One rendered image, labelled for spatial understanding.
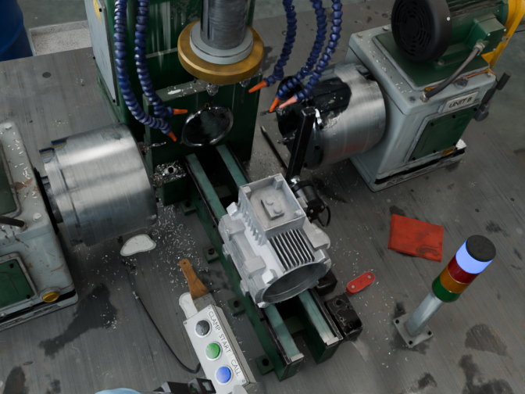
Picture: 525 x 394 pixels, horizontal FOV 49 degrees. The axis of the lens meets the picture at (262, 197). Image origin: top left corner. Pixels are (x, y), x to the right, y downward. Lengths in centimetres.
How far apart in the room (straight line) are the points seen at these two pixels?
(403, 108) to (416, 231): 38
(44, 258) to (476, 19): 112
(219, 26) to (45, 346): 83
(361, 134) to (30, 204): 78
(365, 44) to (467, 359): 84
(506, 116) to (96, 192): 255
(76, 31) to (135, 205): 160
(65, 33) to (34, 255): 164
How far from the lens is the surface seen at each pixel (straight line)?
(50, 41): 274
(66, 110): 185
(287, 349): 131
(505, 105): 344
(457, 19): 148
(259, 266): 121
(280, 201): 125
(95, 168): 124
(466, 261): 119
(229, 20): 114
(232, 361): 112
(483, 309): 164
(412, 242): 165
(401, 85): 150
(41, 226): 119
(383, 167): 164
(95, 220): 126
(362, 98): 145
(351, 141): 145
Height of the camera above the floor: 214
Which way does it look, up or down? 55 degrees down
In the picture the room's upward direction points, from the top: 11 degrees clockwise
